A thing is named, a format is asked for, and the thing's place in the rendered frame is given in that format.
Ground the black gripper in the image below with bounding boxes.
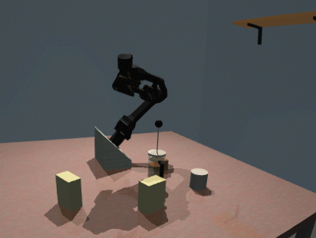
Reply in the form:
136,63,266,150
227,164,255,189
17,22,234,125
112,74,154,102

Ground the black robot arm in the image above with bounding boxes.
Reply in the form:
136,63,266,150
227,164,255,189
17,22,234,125
107,54,167,148

